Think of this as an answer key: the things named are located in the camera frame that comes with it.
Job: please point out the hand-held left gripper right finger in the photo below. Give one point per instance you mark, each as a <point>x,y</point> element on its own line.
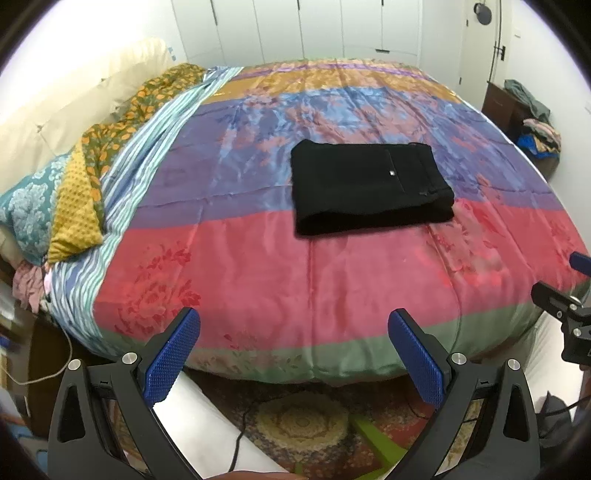
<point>415,360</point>

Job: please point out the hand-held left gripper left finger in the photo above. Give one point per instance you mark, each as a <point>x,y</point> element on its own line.
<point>173,355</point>

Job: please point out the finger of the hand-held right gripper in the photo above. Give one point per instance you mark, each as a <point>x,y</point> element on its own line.
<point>579,262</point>
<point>551,297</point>

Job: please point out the black pants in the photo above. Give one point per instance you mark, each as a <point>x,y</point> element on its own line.
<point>360,194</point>

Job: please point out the white mattress sheet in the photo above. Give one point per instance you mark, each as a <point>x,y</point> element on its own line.
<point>526,350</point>

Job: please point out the white panel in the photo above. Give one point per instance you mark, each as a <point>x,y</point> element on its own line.
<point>217,429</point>

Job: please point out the dark cloth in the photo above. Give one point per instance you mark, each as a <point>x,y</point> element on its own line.
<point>551,424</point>

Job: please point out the green plastic object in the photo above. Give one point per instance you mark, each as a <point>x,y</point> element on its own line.
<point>369,436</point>

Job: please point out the brown wooden nightstand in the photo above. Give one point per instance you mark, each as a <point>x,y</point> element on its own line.
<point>44,360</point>

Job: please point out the patterned rug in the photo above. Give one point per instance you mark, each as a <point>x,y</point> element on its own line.
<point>300,420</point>

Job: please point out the colourful floral satin quilt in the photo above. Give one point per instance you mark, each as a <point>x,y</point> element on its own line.
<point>277,277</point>

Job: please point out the pile of mixed clothes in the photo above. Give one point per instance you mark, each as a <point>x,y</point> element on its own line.
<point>545,131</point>

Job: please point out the pink cloth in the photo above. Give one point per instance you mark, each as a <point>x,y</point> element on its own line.
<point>30,284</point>

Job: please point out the grey clothes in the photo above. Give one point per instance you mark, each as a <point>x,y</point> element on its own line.
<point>531,101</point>

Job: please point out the dark wooden cabinet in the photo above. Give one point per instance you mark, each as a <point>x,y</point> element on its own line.
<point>501,106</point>

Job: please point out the mustard waffle blanket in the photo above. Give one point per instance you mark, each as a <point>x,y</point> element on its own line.
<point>74,207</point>

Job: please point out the yellow floral blanket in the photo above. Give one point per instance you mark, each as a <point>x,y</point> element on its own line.
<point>138,152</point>

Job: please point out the teal floral pillow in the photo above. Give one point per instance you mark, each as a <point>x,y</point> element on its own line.
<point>27,207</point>

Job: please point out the white door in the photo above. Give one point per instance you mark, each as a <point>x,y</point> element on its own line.
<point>475,55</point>

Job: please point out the orange floral green cloth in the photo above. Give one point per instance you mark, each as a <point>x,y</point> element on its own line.
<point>152,92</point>

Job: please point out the dark round door hanger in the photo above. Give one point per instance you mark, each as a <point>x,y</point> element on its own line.
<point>480,8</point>

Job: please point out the cream pillows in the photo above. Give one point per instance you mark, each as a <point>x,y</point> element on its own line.
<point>69,101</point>

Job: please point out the white wardrobe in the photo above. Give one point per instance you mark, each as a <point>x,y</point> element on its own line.
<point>300,27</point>

